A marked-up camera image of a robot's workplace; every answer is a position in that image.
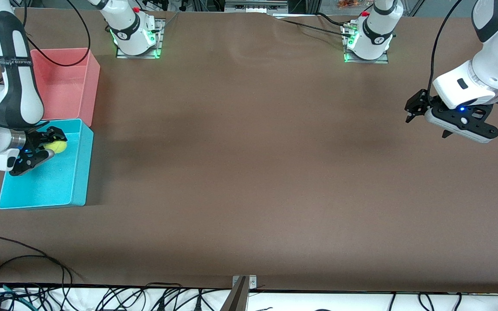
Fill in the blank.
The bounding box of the yellow tennis ball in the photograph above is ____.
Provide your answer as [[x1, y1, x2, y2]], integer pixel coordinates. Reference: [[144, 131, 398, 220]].
[[44, 140, 67, 155]]

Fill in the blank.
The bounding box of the blue plastic bin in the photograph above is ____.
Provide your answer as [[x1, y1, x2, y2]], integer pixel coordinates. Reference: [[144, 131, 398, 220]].
[[0, 118, 94, 210]]

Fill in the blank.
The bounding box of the pink plastic bin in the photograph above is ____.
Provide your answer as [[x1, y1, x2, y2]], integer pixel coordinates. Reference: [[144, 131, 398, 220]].
[[29, 48, 101, 127]]

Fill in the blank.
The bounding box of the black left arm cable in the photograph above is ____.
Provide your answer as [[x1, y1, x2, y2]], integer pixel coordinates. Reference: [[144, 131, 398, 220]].
[[427, 0, 466, 108]]

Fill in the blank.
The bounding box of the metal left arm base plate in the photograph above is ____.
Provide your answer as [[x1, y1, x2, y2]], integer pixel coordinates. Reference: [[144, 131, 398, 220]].
[[343, 24, 389, 64]]

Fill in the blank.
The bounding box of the black right arm loop cable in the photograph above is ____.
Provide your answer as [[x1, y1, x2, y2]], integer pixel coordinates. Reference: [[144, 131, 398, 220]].
[[22, 0, 92, 67]]

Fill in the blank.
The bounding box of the black base power cable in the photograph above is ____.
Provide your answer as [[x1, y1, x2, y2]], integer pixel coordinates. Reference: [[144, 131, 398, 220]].
[[281, 19, 353, 37]]

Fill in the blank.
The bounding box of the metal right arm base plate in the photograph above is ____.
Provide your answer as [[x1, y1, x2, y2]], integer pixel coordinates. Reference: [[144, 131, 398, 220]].
[[115, 18, 164, 59]]

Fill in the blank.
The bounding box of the aluminium frame bar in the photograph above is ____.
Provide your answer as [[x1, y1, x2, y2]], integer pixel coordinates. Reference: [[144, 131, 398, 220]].
[[224, 0, 289, 13]]

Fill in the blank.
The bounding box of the metal table edge bracket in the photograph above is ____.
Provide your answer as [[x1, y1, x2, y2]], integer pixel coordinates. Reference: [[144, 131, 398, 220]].
[[232, 275, 257, 311]]

